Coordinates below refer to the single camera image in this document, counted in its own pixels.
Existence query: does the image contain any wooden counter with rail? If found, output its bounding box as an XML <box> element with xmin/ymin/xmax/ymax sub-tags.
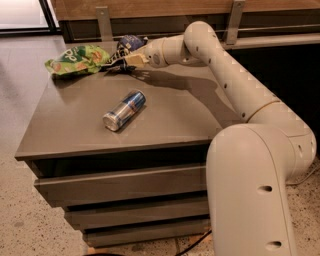
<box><xmin>50</xmin><ymin>0</ymin><xmax>320</xmax><ymax>49</ymax></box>

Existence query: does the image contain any grey drawer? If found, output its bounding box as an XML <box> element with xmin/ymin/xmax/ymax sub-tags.
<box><xmin>65</xmin><ymin>195</ymin><xmax>209</xmax><ymax>231</ymax></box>
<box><xmin>83</xmin><ymin>215</ymin><xmax>210</xmax><ymax>247</ymax></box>
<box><xmin>35</xmin><ymin>164</ymin><xmax>206</xmax><ymax>207</ymax></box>

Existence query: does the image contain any grey three-drawer cabinet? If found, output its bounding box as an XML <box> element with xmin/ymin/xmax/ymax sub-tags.
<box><xmin>14</xmin><ymin>37</ymin><xmax>244</xmax><ymax>249</ymax></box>

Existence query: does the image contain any left metal bracket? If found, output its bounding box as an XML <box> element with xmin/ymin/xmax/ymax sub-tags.
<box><xmin>96</xmin><ymin>6</ymin><xmax>113</xmax><ymax>41</ymax></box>

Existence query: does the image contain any black floor cable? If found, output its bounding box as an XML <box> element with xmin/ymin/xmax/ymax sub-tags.
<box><xmin>174</xmin><ymin>229</ymin><xmax>213</xmax><ymax>256</ymax></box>

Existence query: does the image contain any right metal bracket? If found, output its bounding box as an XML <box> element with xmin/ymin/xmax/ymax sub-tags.
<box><xmin>224</xmin><ymin>0</ymin><xmax>245</xmax><ymax>45</ymax></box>

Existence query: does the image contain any top grey drawer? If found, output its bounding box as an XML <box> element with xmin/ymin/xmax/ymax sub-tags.
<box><xmin>35</xmin><ymin>164</ymin><xmax>206</xmax><ymax>207</ymax></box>

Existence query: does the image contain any metal bracket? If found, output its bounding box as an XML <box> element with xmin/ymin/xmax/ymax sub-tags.
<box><xmin>224</xmin><ymin>0</ymin><xmax>245</xmax><ymax>45</ymax></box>
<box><xmin>96</xmin><ymin>6</ymin><xmax>113</xmax><ymax>41</ymax></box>

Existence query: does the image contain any blue silver energy drink can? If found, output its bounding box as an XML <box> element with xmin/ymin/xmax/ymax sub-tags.
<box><xmin>103</xmin><ymin>90</ymin><xmax>146</xmax><ymax>132</ymax></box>

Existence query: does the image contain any blue chip bag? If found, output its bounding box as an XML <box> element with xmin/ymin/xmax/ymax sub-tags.
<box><xmin>101</xmin><ymin>35</ymin><xmax>148</xmax><ymax>72</ymax></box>

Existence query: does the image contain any green rice chip bag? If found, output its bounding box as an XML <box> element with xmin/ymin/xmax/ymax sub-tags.
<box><xmin>45</xmin><ymin>45</ymin><xmax>110</xmax><ymax>78</ymax></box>

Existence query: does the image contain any middle grey drawer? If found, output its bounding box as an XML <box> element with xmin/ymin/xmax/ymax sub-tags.
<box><xmin>65</xmin><ymin>195</ymin><xmax>209</xmax><ymax>231</ymax></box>

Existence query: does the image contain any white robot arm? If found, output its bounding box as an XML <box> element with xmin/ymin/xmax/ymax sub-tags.
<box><xmin>126</xmin><ymin>21</ymin><xmax>317</xmax><ymax>256</ymax></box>

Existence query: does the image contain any bottom grey drawer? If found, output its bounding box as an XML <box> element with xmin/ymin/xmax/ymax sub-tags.
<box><xmin>83</xmin><ymin>215</ymin><xmax>210</xmax><ymax>247</ymax></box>

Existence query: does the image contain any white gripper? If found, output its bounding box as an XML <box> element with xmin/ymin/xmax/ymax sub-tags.
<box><xmin>124</xmin><ymin>38</ymin><xmax>167</xmax><ymax>68</ymax></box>

